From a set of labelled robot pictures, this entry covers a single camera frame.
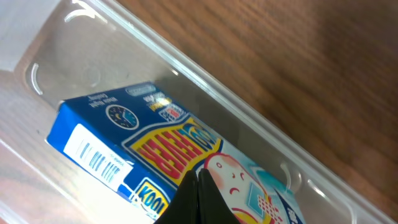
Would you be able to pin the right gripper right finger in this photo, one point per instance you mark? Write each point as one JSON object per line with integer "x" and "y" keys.
{"x": 212, "y": 207}

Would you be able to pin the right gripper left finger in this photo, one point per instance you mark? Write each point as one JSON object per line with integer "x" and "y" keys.
{"x": 183, "y": 207}

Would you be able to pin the blue Kool Fever box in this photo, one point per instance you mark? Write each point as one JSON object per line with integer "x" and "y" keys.
{"x": 138, "y": 142}

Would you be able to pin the clear plastic container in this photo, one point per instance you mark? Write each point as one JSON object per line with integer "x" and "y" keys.
{"x": 54, "y": 50}

